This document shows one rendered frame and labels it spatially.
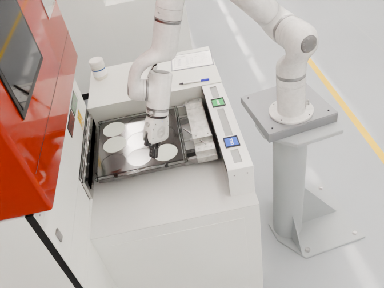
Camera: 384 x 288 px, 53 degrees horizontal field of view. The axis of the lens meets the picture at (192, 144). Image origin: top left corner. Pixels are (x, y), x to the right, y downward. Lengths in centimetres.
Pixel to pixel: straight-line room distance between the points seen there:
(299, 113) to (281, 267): 92
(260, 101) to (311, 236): 90
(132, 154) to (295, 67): 73
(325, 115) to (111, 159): 91
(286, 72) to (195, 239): 73
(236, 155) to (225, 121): 21
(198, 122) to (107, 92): 47
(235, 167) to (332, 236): 111
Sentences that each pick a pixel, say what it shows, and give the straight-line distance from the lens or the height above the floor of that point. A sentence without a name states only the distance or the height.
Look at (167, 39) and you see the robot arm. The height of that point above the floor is 137.
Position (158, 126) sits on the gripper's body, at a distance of 142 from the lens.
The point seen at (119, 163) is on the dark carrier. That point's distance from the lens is 158.
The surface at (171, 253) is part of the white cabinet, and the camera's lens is 157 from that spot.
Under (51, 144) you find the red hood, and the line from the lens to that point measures 112.
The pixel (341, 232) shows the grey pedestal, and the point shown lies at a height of 2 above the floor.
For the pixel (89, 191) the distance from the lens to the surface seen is 153.
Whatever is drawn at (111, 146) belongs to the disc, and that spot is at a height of 90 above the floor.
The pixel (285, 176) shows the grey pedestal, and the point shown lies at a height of 53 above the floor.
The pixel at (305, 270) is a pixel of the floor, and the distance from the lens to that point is 224.
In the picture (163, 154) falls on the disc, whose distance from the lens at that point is 155.
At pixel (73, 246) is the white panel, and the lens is 130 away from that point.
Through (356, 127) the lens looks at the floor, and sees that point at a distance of 303.
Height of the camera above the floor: 194
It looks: 42 degrees down
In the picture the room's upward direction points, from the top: 11 degrees counter-clockwise
